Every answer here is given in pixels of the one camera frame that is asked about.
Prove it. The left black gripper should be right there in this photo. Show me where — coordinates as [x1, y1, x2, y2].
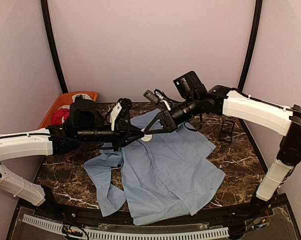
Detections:
[77, 121, 146, 152]

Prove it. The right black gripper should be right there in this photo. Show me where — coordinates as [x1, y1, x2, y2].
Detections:
[144, 94, 200, 133]

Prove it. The light blue shirt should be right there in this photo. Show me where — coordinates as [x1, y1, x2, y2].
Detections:
[83, 124, 225, 226]

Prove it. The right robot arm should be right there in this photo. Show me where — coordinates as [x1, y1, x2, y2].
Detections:
[144, 70, 301, 217]

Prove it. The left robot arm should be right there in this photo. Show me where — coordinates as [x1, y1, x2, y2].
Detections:
[0, 95, 145, 218]

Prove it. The black brooch holder stand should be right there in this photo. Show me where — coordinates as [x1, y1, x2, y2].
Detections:
[219, 119, 235, 144]

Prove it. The white cloth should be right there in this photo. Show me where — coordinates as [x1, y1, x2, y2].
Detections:
[71, 93, 93, 102]

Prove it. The red cloth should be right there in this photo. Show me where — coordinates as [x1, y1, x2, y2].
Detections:
[51, 108, 70, 125]

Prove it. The orange plastic basket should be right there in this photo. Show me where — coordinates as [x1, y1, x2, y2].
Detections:
[38, 91, 98, 129]

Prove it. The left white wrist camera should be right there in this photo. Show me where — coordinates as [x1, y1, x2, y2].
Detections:
[109, 102, 122, 132]

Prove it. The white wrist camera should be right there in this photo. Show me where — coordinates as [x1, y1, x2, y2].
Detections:
[143, 89, 171, 111]
[109, 102, 122, 132]

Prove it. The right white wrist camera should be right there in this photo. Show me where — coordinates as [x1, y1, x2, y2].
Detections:
[143, 89, 171, 111]

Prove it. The black right frame pole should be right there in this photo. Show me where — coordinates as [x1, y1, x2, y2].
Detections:
[237, 0, 263, 91]

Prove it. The black frame pole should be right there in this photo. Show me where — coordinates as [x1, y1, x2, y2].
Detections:
[237, 0, 263, 91]
[40, 0, 69, 94]

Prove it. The black left frame pole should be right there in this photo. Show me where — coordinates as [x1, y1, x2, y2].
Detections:
[40, 0, 69, 94]

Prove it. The white perforated cable tray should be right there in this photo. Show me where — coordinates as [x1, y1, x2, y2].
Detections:
[22, 214, 230, 240]

